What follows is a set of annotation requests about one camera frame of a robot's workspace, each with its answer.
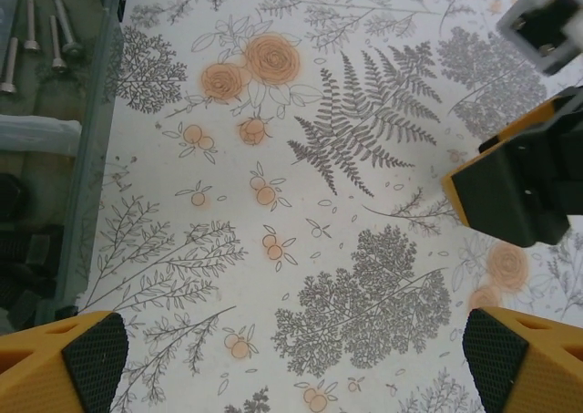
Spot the silver socket head screw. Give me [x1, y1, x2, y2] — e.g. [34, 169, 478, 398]
[54, 0, 84, 57]
[23, 0, 41, 54]
[0, 36, 20, 94]
[48, 15, 67, 71]

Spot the floral patterned table mat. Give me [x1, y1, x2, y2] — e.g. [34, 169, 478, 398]
[72, 0, 583, 413]

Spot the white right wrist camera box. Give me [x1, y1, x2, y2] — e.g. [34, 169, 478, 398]
[495, 0, 583, 76]

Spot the grey compartment organizer box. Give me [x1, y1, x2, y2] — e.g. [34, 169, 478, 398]
[0, 0, 136, 336]

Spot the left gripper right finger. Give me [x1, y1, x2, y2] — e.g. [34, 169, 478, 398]
[462, 306, 583, 413]

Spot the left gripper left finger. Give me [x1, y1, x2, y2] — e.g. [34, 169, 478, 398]
[0, 311, 129, 413]

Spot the black hex bolt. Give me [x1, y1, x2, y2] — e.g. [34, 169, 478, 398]
[25, 224, 66, 271]

